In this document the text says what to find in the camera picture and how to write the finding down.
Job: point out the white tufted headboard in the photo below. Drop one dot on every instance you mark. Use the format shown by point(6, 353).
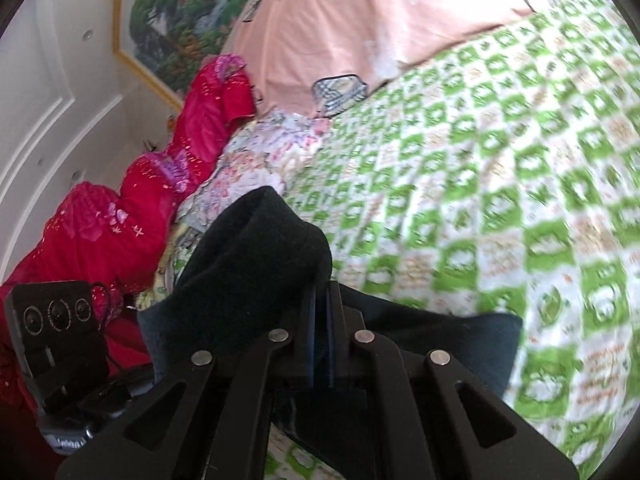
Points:
point(60, 125)

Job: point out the red floral blanket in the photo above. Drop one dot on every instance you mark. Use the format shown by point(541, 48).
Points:
point(140, 210)

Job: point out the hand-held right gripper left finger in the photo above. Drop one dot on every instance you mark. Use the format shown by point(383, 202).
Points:
point(310, 330)

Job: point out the black pants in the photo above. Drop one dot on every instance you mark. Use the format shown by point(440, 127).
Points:
point(250, 270)

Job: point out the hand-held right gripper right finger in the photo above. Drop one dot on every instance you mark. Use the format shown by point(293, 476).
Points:
point(332, 330)

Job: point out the gold framed landscape painting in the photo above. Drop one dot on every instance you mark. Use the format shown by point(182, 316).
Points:
point(185, 20)

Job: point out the pink quilt with heart prints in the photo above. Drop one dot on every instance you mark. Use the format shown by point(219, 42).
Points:
point(360, 25)

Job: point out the green patterned bed sheet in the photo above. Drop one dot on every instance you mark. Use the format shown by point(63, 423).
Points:
point(500, 185)

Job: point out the floral pillow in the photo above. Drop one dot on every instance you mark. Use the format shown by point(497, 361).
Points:
point(250, 160)

